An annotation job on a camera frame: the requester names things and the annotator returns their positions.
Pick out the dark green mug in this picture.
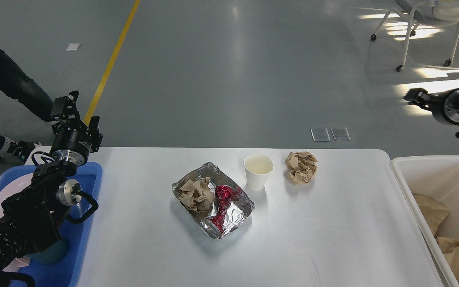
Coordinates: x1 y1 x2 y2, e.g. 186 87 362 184
27 239 69 265

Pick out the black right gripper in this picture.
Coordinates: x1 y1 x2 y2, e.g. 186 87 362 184
404 88 459 138

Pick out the white paper cup left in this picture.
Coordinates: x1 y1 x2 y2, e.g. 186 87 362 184
243 154 274 191

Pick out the person in dark clothes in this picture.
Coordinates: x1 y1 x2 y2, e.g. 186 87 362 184
0 49 53 161

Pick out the clear floor plate right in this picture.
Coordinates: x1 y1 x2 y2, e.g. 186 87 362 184
330 128 351 141

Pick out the aluminium foil tray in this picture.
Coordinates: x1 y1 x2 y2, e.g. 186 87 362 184
172 162 254 240

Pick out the crumpled brown paper ball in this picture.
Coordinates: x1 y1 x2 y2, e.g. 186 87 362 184
284 152 318 185

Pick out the crumpled brown paper in tray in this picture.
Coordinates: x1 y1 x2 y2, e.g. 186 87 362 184
180 177 214 212

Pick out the brown paper bag front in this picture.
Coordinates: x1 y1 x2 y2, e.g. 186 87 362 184
436 237 459 281

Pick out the brown paper bag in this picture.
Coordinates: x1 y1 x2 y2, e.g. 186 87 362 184
436 237 459 281
413 195 451 236

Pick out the clear floor plate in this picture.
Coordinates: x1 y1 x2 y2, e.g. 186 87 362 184
311 128 331 142
330 128 351 141

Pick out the pink plate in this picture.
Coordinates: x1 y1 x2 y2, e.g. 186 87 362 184
0 173 33 218

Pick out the clear floor plate left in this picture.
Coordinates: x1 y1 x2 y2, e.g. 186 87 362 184
311 128 331 142

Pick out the pink mug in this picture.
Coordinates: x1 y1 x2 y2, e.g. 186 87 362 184
2 256 31 273

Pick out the white chair right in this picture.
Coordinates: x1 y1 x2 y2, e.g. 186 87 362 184
370 0 459 72

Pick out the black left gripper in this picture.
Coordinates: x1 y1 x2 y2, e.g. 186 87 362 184
50 90 103 167

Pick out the white plastic bin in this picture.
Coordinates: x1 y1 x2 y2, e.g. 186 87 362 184
390 155 459 287

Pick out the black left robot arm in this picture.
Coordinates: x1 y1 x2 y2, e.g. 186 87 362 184
0 90 103 287

